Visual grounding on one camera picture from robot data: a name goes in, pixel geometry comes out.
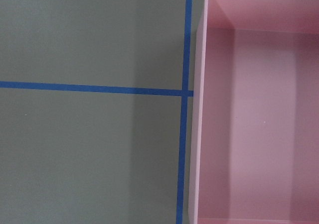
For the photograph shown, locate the pink plastic bin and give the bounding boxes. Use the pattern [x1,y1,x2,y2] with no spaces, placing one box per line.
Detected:
[188,0,319,224]

